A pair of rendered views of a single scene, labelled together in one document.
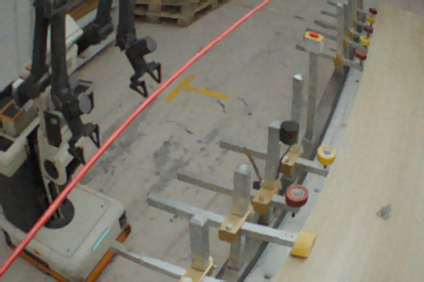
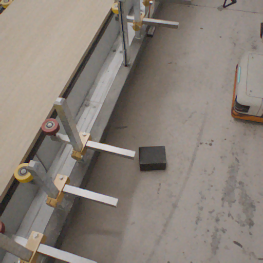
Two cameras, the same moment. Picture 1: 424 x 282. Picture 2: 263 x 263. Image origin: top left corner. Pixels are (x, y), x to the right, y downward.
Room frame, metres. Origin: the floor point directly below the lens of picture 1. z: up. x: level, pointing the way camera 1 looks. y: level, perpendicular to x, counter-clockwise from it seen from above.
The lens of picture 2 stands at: (3.21, -0.50, 1.95)
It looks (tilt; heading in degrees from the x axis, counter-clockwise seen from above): 56 degrees down; 176
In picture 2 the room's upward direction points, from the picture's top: 5 degrees counter-clockwise
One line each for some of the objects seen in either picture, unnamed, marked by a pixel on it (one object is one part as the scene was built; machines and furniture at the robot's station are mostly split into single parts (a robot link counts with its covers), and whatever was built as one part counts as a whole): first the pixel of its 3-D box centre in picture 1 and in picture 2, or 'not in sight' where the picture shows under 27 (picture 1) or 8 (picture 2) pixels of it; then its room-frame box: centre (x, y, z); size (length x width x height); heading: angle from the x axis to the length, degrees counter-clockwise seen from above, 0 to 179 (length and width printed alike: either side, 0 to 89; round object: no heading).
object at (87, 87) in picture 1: (66, 107); not in sight; (1.65, 0.57, 0.99); 0.28 x 0.16 x 0.22; 156
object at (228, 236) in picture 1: (236, 221); not in sight; (1.10, -0.07, 0.95); 0.14 x 0.06 x 0.05; 155
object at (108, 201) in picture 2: (338, 39); (70, 190); (2.69, -0.76, 0.83); 0.43 x 0.03 x 0.04; 65
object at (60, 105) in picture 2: (340, 38); (73, 135); (2.48, -0.72, 0.93); 0.04 x 0.04 x 0.48; 65
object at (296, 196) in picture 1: (295, 204); not in sight; (1.27, -0.27, 0.85); 0.08 x 0.08 x 0.11
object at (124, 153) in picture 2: (330, 57); (92, 146); (2.47, -0.66, 0.80); 0.43 x 0.03 x 0.04; 65
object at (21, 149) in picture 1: (30, 161); not in sight; (1.80, 0.92, 0.59); 0.55 x 0.34 x 0.83; 156
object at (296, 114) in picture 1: (295, 132); (136, 10); (1.58, -0.29, 0.92); 0.04 x 0.04 x 0.48; 65
